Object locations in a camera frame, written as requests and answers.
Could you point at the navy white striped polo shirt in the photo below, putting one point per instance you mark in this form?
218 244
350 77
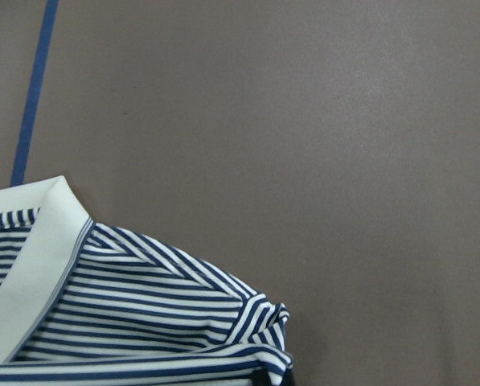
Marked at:
82 303

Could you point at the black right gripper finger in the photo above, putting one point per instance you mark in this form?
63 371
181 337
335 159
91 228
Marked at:
261 378

